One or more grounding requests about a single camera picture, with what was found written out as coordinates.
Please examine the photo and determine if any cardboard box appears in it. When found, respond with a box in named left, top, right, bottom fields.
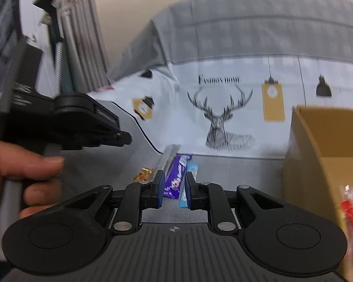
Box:
left=281, top=105, right=353, bottom=282

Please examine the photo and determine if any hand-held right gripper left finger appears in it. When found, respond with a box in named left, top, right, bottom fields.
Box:
left=56, top=170, right=166, bottom=235

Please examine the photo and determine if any deer printed quilt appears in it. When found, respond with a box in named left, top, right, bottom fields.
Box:
left=87, top=54, right=353, bottom=161

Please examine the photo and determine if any silver snack packet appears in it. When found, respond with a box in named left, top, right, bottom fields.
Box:
left=160, top=144, right=182, bottom=177

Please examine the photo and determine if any grey striped curtain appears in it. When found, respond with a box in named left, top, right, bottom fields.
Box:
left=54, top=0, right=110, bottom=93

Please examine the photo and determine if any person's left hand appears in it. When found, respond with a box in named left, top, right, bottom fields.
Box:
left=0, top=139, right=65, bottom=261

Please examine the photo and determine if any grey checkered pillow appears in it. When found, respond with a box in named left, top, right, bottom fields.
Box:
left=107, top=0, right=353, bottom=80

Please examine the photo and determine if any purple snack packet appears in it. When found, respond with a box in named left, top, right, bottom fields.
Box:
left=164, top=153, right=193, bottom=199

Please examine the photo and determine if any golden candy wrapper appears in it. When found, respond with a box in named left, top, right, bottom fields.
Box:
left=132, top=167, right=155, bottom=183

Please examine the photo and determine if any teal curtain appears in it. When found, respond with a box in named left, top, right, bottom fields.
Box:
left=43, top=0, right=75, bottom=92

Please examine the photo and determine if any white window frame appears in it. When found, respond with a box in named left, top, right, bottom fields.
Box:
left=18, top=0, right=62, bottom=98

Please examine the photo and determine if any light blue snack packet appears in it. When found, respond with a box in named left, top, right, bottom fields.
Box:
left=179, top=161, right=200, bottom=208

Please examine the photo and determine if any white beaded cord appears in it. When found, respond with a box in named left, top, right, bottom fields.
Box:
left=54, top=42, right=66, bottom=94

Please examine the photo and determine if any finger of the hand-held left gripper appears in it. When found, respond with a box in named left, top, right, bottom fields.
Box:
left=95, top=105, right=133, bottom=148

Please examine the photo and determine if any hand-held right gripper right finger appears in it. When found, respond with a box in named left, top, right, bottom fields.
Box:
left=184, top=171, right=296, bottom=235

